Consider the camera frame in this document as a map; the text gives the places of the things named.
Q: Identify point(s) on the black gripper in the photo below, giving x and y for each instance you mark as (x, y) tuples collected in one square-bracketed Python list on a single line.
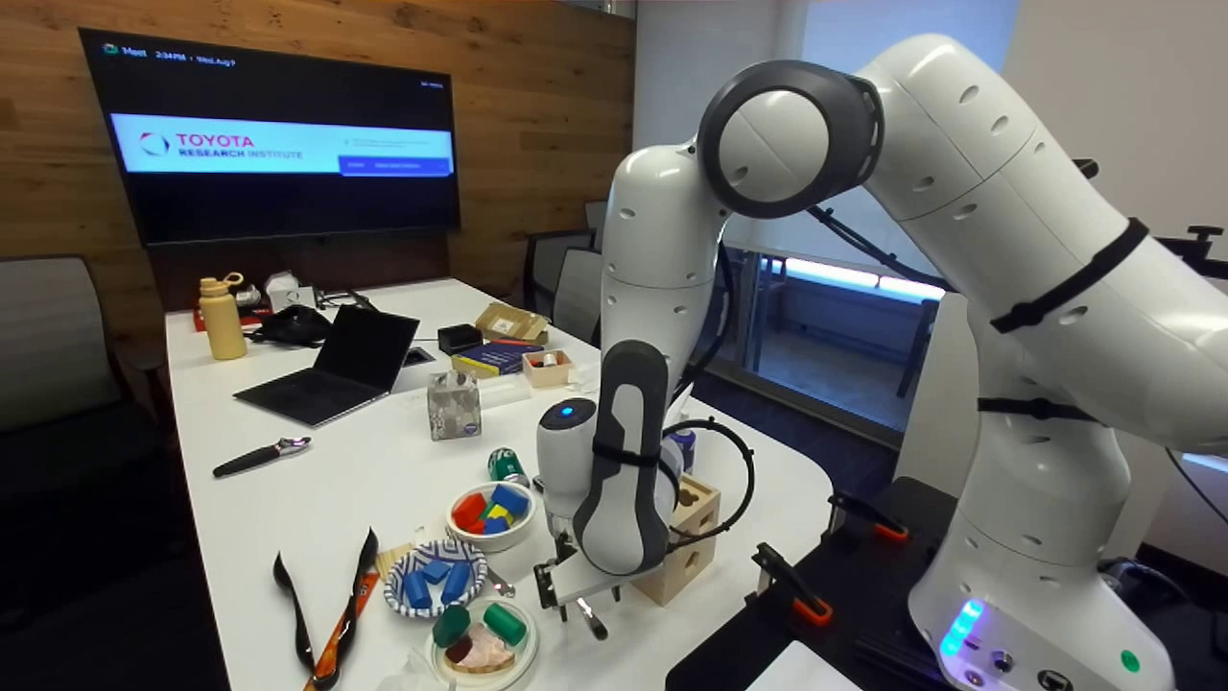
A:
[(582, 578)]

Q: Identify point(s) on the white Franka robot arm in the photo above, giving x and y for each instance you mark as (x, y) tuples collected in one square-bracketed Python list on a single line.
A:
[(1049, 321)]

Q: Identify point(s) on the white bowl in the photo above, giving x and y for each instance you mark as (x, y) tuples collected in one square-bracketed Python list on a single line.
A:
[(492, 540)]

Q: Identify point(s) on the green cylinder block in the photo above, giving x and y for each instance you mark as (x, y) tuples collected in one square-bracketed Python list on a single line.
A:
[(502, 621)]

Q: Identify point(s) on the yellow block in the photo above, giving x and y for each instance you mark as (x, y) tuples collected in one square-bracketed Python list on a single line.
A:
[(495, 517)]

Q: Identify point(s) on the blue cylinder block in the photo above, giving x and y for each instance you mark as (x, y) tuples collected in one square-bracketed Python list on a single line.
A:
[(453, 578)]

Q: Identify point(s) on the dark green octagon block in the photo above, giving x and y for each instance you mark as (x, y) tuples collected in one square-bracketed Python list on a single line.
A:
[(451, 625)]

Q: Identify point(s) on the blue patterned paper plate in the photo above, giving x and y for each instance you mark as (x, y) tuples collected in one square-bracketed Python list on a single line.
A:
[(435, 609)]

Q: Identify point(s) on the red block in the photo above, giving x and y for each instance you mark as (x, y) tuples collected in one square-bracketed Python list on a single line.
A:
[(469, 510)]

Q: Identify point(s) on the wooden shape sorter box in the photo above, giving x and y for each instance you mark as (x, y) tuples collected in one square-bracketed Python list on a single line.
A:
[(684, 557)]

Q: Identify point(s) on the green soda can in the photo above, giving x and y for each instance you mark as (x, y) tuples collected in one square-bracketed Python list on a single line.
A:
[(509, 465)]

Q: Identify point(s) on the grey cube holder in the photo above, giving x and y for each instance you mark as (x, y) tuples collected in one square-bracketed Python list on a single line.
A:
[(453, 406)]

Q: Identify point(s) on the small wooden box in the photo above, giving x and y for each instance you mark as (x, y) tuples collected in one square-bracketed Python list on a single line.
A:
[(546, 368)]

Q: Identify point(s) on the black orange clamp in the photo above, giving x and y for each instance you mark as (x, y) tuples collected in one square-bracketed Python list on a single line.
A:
[(798, 595), (876, 522)]

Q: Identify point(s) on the blue book stack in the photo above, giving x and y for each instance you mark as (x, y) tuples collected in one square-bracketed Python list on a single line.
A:
[(492, 359)]

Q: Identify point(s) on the cardboard box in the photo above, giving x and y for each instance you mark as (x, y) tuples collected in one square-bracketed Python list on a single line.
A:
[(510, 322)]

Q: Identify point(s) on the small black box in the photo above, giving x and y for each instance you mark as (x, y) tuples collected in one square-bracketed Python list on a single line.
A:
[(456, 340)]

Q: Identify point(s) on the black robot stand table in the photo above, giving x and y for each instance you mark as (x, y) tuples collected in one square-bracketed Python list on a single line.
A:
[(868, 598)]

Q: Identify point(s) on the black laptop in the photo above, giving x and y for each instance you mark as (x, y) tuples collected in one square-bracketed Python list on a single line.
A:
[(337, 367)]

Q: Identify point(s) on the black pen tool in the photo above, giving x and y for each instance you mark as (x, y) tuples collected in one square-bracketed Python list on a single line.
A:
[(253, 456)]

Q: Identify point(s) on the black pouch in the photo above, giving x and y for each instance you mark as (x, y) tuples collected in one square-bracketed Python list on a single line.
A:
[(293, 326)]

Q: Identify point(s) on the yellow water bottle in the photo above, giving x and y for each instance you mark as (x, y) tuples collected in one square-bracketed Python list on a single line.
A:
[(218, 321)]

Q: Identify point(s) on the wall mounted tv screen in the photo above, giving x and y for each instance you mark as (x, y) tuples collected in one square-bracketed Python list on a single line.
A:
[(253, 193)]

